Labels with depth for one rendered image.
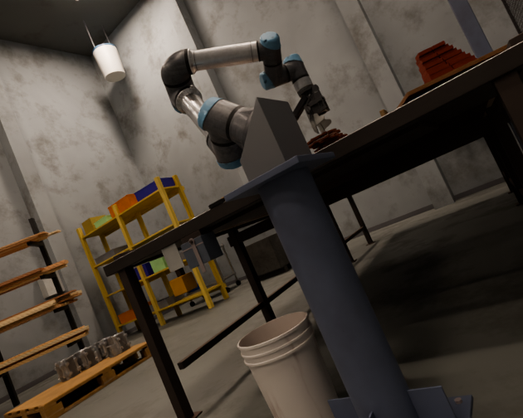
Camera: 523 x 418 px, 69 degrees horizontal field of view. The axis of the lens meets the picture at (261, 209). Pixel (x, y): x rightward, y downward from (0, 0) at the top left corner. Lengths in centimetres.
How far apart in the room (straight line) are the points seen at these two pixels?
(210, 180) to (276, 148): 769
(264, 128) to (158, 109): 867
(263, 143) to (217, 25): 776
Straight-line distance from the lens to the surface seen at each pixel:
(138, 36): 1037
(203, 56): 157
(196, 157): 896
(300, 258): 110
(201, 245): 171
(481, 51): 334
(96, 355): 511
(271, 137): 109
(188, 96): 159
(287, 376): 147
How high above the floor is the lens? 71
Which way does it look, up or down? 4 degrees up
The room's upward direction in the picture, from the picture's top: 24 degrees counter-clockwise
